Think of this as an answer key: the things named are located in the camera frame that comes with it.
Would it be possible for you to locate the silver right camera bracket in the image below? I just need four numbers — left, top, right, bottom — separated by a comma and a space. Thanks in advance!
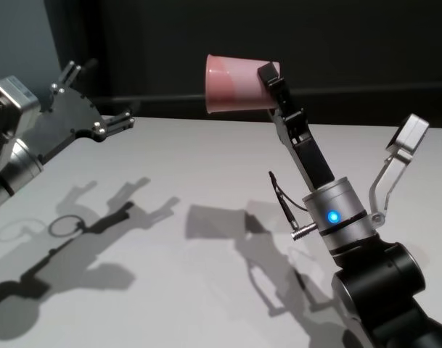
368, 150, 414, 224

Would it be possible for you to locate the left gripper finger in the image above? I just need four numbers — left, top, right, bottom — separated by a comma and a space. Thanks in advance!
50, 57, 99, 94
93, 110, 136, 142

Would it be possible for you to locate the grey right arm cable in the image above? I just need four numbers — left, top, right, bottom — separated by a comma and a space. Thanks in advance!
268, 170, 319, 241

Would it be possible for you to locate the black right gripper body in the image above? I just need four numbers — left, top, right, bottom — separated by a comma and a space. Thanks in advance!
290, 136, 336, 191

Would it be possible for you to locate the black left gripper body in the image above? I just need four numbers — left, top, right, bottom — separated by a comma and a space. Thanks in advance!
30, 85, 107, 165

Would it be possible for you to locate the pink plastic cup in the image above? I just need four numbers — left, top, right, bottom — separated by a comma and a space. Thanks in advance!
205, 54, 282, 116

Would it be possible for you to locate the black frame post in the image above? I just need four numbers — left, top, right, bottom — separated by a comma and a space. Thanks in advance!
81, 0, 111, 106

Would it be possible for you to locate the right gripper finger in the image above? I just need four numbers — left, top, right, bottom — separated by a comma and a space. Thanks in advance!
268, 105, 298, 171
257, 61, 311, 146

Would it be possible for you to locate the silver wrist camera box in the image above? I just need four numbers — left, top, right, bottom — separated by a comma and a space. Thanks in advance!
0, 75, 42, 141
385, 113, 430, 159

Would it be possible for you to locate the thin dark grey rail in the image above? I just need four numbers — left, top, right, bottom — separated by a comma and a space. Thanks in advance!
110, 82, 442, 104

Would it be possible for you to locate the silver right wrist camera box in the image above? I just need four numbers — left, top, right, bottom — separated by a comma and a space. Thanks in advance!
385, 113, 430, 159

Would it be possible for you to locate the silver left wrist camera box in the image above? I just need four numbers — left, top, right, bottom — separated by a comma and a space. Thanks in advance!
0, 75, 42, 141

